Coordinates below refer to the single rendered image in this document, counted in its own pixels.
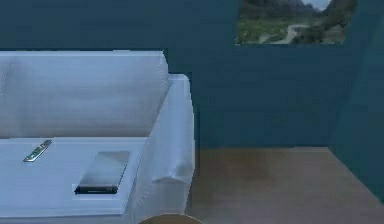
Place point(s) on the white sofa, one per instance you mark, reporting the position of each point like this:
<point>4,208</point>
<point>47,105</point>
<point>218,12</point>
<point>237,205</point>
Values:
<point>100,100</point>

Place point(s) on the framed landscape picture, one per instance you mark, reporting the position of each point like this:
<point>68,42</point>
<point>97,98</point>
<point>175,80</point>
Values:
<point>293,23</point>

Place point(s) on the grey remote control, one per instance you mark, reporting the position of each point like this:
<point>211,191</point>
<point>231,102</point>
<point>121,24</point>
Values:
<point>37,151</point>

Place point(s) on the grey closed laptop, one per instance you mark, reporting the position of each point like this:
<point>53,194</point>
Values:
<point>103,171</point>

